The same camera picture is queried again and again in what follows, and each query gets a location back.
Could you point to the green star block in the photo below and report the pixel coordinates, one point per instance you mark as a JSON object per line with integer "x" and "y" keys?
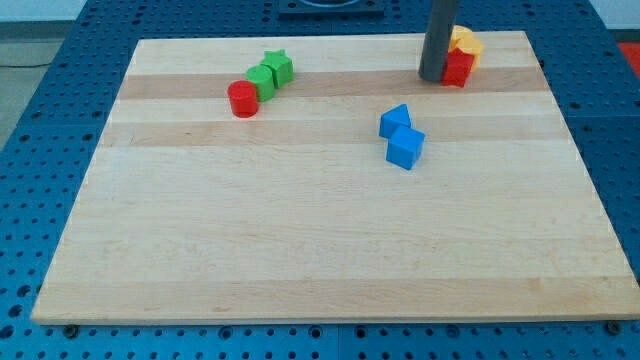
{"x": 281, "y": 66}

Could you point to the red star block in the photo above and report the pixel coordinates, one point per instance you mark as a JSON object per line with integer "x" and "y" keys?
{"x": 457, "y": 68}

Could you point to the wooden board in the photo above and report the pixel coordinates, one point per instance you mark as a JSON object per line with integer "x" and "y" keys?
{"x": 190, "y": 215}

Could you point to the blue cube block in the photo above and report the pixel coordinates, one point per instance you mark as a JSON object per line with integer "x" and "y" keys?
{"x": 404, "y": 147}

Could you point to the blue triangle block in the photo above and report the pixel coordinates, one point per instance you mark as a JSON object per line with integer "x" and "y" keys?
{"x": 394, "y": 118}

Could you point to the red cylinder block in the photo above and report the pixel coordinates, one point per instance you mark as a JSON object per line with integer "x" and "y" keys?
{"x": 243, "y": 100}

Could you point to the green cylinder block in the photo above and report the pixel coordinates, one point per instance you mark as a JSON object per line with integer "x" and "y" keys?
{"x": 261, "y": 76}

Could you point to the yellow rounded block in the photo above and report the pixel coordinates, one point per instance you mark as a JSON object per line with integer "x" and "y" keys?
{"x": 458, "y": 33}

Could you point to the yellow hexagon block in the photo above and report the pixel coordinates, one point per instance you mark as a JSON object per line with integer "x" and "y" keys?
{"x": 473, "y": 46}

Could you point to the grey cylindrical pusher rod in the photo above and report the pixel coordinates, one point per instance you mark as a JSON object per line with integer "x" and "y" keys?
{"x": 442, "y": 18}

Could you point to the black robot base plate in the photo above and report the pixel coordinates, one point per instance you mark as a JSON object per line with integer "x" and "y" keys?
{"x": 332, "y": 8}

